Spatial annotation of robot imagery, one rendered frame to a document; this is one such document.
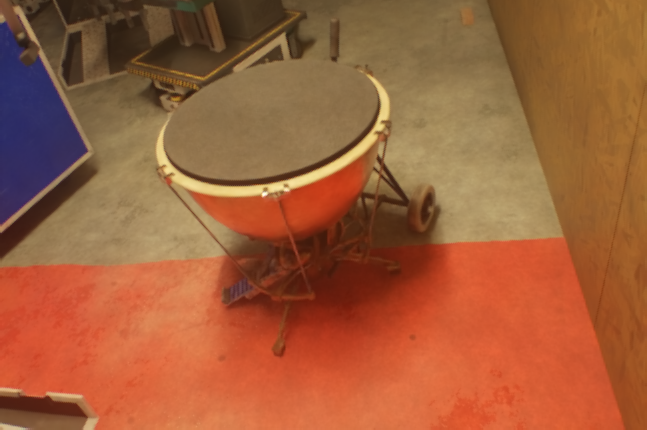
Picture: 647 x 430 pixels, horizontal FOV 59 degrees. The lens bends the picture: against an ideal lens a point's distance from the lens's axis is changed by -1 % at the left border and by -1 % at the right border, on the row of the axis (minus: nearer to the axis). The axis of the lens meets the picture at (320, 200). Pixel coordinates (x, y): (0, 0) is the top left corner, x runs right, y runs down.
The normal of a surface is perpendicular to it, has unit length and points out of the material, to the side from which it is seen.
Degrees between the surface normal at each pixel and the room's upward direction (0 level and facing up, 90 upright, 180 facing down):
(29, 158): 90
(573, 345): 0
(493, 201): 0
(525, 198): 0
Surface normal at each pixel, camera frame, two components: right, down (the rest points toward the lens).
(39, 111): 0.88, 0.17
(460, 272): -0.17, -0.76
